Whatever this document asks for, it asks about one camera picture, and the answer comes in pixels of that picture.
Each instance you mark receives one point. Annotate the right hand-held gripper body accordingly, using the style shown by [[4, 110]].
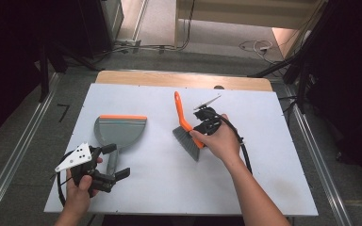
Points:
[[213, 121]]

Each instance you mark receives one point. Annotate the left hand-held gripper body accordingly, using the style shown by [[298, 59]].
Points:
[[81, 160]]

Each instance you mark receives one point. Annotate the grey dustpan with orange edge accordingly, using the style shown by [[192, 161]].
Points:
[[119, 132]]

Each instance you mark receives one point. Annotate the orange brush with grey bristles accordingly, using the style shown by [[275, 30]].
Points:
[[185, 141]]

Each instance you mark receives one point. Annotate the person's right hand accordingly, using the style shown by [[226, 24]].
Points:
[[221, 142]]

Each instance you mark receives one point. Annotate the person's left hand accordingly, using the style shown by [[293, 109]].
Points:
[[78, 193]]

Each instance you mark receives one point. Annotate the wooden table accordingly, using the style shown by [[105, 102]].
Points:
[[169, 79]]

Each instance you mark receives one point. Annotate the black metal stand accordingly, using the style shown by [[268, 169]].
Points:
[[45, 69], [301, 62]]

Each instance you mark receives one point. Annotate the grey power strip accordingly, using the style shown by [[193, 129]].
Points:
[[128, 44]]

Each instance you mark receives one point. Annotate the beige cabinet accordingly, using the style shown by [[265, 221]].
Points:
[[248, 14]]

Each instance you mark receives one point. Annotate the dark grey cabinet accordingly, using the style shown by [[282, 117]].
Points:
[[106, 22]]

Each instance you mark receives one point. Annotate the metal floor rail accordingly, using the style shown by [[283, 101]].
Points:
[[15, 150], [319, 157]]

